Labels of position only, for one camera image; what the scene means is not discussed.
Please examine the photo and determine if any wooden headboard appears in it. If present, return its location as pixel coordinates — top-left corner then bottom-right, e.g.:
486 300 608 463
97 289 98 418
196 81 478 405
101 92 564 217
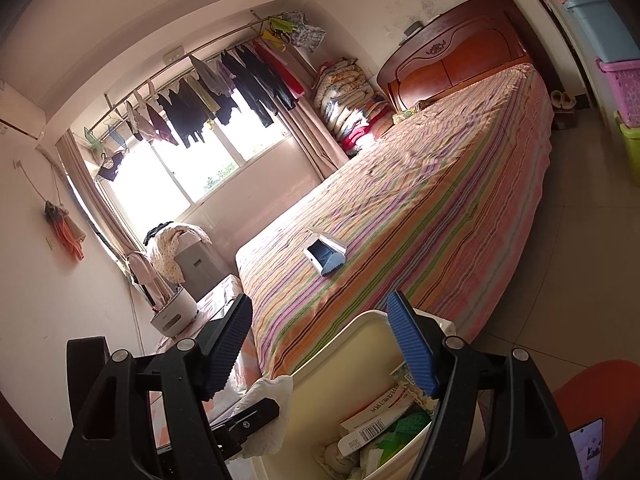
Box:
376 0 533 113

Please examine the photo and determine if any white garment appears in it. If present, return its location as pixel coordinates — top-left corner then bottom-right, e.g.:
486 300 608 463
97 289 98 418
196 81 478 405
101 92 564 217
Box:
127 252 168 306

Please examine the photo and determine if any white cabinet appliance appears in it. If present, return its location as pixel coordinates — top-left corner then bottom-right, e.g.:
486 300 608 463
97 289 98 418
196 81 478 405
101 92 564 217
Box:
175 237 226 301

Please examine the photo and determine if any white tissue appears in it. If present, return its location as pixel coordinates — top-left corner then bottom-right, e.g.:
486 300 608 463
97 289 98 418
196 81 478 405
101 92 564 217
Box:
239 374 295 460

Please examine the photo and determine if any striped bed blanket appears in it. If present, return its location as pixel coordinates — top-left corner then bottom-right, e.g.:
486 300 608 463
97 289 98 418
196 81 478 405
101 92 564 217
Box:
235 62 553 378

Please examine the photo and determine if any dotted cloth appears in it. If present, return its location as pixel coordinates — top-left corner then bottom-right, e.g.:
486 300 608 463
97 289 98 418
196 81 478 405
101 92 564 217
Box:
147 222 213 283

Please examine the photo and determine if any window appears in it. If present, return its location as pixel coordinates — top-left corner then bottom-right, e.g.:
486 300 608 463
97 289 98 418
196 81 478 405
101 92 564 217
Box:
107 110 296 241

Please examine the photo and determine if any orange hanging cloth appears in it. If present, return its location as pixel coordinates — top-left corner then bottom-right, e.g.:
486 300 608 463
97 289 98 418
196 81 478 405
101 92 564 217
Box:
44 200 87 262

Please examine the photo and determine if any blue storage box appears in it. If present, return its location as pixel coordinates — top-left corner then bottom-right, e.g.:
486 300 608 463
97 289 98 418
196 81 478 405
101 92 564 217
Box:
564 0 640 63

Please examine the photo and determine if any orange stool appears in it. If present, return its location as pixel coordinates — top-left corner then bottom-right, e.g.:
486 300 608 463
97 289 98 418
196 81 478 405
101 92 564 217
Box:
552 360 640 480

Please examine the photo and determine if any stack of folded quilts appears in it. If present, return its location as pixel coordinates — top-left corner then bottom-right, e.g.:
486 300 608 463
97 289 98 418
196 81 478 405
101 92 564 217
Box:
312 57 396 158

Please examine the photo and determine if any cream plastic bin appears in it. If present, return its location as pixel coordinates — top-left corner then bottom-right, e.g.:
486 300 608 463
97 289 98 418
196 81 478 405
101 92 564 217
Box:
252 309 486 480

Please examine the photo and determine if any metal clothes rail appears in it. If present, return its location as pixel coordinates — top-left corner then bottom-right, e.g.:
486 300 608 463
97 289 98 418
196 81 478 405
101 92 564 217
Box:
82 7 281 131

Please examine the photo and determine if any green storage box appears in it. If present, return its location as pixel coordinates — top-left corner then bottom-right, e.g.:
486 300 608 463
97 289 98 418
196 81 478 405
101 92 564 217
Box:
614 112 640 187

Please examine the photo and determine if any smartphone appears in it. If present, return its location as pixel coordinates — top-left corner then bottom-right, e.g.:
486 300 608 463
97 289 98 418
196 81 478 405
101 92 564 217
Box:
570 417 606 480

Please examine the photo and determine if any white crumpled plastic bag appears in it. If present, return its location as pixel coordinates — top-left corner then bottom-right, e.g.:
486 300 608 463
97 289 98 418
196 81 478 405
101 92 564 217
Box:
314 440 361 473

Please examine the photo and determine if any purple plastic basket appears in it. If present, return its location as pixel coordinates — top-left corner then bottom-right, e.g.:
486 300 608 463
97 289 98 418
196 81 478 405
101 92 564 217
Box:
596 60 640 127

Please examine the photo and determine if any beige curtain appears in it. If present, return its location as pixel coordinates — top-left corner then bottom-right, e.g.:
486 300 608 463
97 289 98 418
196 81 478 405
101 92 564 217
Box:
57 132 133 261
277 95 351 181

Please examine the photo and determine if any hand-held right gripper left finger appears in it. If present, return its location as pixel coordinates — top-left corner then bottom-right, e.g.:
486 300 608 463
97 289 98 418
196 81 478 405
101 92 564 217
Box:
57 292 254 480

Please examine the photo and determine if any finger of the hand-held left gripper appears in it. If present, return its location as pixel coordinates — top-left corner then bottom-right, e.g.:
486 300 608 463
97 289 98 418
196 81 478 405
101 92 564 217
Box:
212 397 281 461

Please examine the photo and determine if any black garment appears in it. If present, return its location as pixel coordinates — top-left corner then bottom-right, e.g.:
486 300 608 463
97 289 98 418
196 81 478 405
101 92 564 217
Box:
144 220 173 246

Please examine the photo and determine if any white medicine box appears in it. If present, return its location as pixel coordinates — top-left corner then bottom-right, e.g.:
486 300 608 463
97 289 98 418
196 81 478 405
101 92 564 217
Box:
336 382 418 457

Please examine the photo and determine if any wall air conditioner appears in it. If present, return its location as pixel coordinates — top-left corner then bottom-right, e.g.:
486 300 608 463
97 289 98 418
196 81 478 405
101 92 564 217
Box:
0 80 46 141

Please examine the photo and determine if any floral pillow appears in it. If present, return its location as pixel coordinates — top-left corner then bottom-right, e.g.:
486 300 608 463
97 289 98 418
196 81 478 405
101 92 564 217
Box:
392 102 426 123

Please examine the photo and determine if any green packet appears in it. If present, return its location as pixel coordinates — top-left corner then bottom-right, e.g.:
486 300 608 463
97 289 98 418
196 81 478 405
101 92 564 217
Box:
372 412 433 453

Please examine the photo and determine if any white utensil holder box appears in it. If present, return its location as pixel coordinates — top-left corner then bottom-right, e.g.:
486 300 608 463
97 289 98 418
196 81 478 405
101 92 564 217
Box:
150 287 198 336

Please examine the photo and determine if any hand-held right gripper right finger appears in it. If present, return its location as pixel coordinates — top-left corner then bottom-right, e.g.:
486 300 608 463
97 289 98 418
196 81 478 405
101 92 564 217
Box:
386 290 583 480

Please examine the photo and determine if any row of hanging clothes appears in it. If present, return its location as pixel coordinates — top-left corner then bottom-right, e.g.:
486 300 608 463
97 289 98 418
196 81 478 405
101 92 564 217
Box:
82 10 328 181

